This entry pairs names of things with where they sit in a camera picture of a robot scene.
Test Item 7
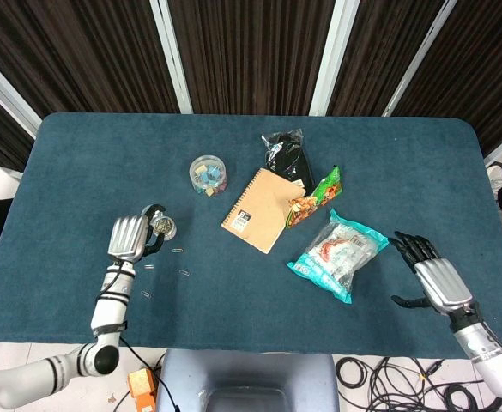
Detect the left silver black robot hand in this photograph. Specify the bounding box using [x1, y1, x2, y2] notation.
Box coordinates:
[106, 204, 168, 264]

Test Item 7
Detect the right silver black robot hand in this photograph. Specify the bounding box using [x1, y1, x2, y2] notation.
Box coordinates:
[390, 231, 478, 318]

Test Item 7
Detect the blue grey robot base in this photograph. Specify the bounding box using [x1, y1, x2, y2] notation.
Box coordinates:
[155, 349, 341, 412]

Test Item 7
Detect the small clear jar with lid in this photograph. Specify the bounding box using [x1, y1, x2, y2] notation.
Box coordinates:
[149, 215, 178, 241]

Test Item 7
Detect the clear jar of binder clips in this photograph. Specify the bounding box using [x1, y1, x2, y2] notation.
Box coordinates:
[189, 154, 228, 198]

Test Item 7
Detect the blue table cloth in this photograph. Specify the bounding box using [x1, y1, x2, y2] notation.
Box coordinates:
[0, 112, 502, 360]

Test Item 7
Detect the teal noodle packet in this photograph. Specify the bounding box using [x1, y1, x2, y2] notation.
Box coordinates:
[287, 209, 390, 305]

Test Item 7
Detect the white shoe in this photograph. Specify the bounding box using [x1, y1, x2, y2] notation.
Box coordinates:
[486, 166, 502, 207]

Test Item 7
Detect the brown kraft spiral notebook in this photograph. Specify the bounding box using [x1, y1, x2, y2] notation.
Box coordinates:
[221, 167, 307, 255]

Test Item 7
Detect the orange box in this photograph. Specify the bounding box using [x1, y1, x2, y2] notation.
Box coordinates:
[128, 368, 160, 412]

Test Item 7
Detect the green orange snack packet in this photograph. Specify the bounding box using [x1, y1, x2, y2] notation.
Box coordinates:
[284, 165, 345, 231]

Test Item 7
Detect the black item in clear bag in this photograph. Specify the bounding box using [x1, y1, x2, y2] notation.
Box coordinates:
[261, 128, 317, 194]

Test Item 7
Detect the black cable tangle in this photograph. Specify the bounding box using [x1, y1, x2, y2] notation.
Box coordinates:
[368, 355, 502, 412]

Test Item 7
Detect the black coiled cable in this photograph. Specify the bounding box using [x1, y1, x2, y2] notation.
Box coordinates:
[335, 355, 374, 387]

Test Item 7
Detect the thin black cable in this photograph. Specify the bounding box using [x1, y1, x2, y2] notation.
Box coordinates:
[119, 336, 179, 412]

